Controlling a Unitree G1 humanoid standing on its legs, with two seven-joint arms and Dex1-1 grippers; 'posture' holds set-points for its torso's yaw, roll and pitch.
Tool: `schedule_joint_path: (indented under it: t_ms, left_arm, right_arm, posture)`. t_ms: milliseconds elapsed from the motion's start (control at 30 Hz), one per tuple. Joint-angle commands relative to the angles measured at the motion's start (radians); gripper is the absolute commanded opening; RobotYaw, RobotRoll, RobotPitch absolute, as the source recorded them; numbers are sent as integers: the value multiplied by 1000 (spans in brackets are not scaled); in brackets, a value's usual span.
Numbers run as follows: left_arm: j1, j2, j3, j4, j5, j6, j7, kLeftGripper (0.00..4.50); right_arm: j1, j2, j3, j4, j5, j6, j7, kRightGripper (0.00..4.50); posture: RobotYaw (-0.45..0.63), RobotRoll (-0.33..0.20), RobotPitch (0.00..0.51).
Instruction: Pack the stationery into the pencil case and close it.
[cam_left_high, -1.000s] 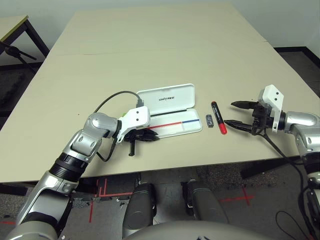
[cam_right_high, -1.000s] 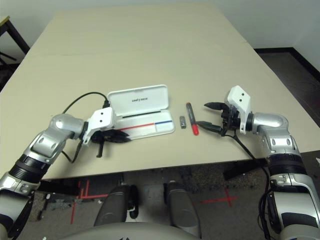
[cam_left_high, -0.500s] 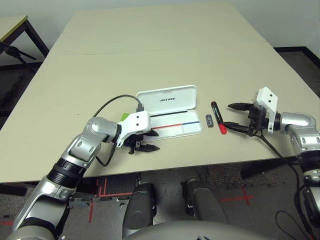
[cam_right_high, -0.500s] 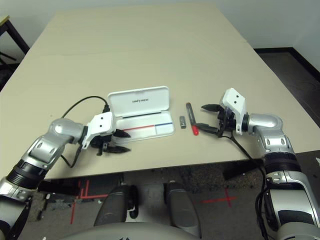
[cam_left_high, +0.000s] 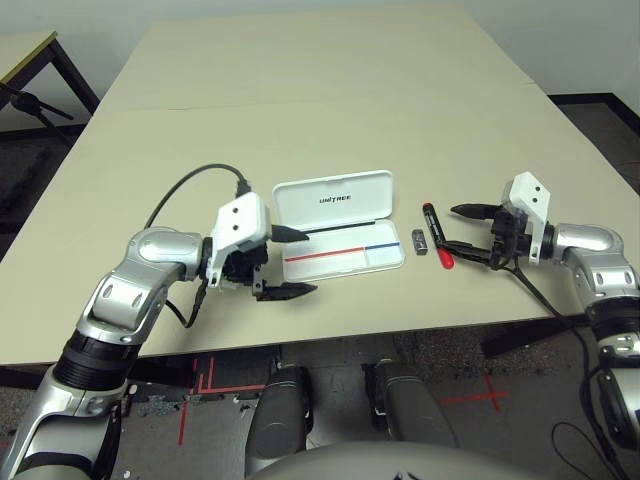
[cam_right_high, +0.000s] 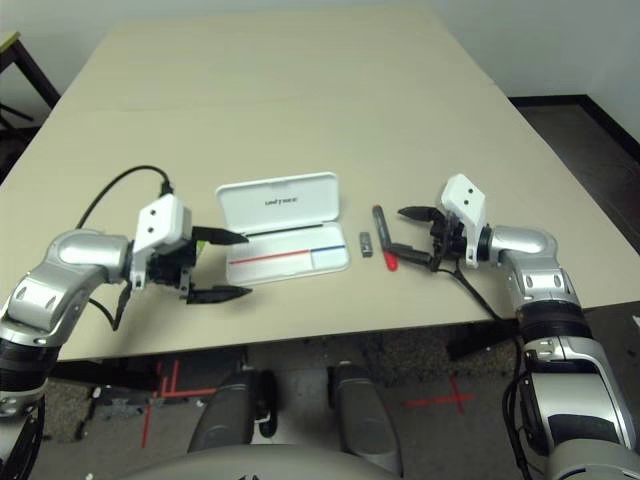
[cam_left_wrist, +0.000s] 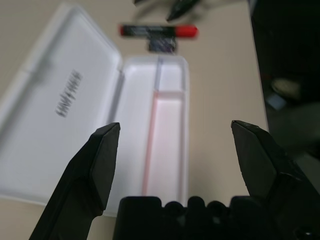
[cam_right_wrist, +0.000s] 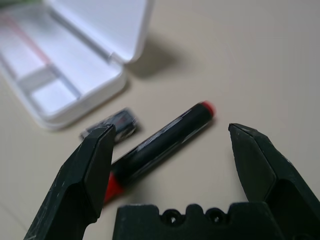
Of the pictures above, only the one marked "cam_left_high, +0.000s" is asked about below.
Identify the grey robot left leg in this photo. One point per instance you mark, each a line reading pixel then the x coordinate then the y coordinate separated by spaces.
pixel 280 415

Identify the red tape cross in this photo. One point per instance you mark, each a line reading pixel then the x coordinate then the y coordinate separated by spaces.
pixel 492 395

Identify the thin black pencil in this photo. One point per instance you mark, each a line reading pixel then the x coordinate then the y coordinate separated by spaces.
pixel 340 226

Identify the black tripod stand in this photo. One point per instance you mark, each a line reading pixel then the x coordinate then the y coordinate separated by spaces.
pixel 30 102

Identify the red tape lines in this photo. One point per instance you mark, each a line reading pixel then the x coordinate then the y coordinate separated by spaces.
pixel 210 375

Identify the red and black marker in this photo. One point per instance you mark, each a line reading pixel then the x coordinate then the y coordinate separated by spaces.
pixel 434 227

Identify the grey robot leg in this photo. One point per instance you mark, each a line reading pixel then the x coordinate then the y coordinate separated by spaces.
pixel 280 415
pixel 415 405

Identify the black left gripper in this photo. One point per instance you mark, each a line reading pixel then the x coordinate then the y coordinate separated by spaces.
pixel 242 265

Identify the white plastic pencil case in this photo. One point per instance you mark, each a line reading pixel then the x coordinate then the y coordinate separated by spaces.
pixel 360 190

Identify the grey robot right leg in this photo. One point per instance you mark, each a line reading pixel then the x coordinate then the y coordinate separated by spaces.
pixel 415 405

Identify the wooden side table black legs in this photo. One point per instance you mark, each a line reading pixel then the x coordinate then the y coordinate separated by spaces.
pixel 35 47

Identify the small black sharpener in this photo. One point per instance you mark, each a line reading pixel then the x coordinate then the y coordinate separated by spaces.
pixel 420 242

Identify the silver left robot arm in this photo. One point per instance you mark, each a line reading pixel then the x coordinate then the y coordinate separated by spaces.
pixel 145 255

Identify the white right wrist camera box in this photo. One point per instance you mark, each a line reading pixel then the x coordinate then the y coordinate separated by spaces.
pixel 530 195

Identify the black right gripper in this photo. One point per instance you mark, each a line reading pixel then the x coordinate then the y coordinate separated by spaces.
pixel 510 237

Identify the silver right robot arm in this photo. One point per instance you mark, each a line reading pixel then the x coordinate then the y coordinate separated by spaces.
pixel 595 250

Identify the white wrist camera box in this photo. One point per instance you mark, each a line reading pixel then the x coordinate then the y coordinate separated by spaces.
pixel 530 195
pixel 245 220

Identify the grey robot torso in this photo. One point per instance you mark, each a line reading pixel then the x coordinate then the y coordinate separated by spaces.
pixel 400 462

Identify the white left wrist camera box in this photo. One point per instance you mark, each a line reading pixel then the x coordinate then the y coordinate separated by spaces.
pixel 245 220

